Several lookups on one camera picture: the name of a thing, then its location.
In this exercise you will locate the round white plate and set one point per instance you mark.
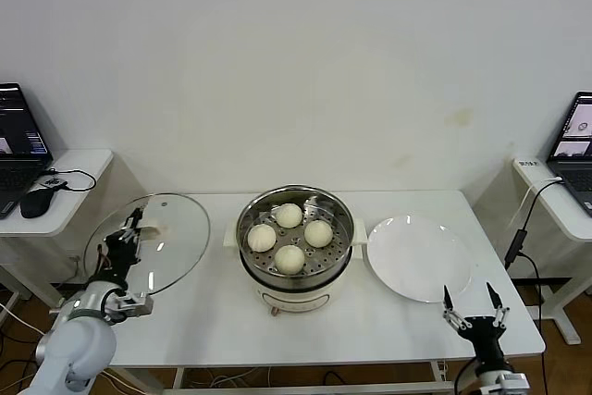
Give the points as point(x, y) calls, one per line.
point(416, 256)

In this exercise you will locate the open black laptop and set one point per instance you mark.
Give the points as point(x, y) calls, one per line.
point(573, 145)
point(18, 136)

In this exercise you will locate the white metal table frame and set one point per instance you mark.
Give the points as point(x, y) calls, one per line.
point(300, 388)

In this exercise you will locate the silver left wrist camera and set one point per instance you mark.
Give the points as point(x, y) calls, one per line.
point(134, 306)

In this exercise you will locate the white steamed baozi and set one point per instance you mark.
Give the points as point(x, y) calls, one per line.
point(290, 259)
point(317, 234)
point(289, 215)
point(262, 238)

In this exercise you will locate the round glass pot lid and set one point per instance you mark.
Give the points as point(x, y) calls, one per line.
point(180, 233)

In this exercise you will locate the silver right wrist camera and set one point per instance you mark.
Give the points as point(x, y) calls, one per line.
point(512, 383)

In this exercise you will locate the white side table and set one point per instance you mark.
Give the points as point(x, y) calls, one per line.
point(569, 224)
point(69, 182)

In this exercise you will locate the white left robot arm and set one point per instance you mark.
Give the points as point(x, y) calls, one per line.
point(78, 349)

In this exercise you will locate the black computer mouse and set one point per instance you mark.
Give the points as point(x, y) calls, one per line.
point(36, 203)

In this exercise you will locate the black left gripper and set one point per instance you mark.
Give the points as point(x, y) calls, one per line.
point(121, 256)

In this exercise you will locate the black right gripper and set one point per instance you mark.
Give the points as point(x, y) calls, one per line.
point(483, 335)

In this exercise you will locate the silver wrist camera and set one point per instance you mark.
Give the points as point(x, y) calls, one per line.
point(512, 383)
point(134, 306)

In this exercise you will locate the cream electric cooker pot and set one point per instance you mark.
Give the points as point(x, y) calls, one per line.
point(296, 295)

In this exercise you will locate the perforated steel steamer basket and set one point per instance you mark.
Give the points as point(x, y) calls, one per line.
point(296, 238)

